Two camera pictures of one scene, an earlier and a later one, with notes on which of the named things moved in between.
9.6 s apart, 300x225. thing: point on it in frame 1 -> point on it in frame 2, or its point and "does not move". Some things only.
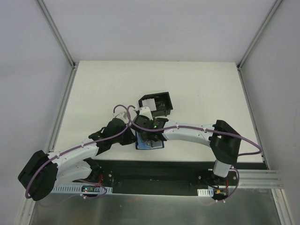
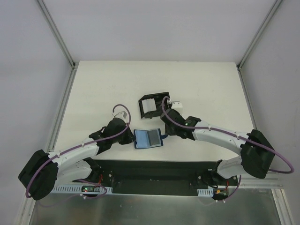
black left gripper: x=128 y=137 does not move
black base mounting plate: x=164 y=177 does not move
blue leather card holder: x=140 y=144 does not move
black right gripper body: x=145 y=135 -> x=169 y=129
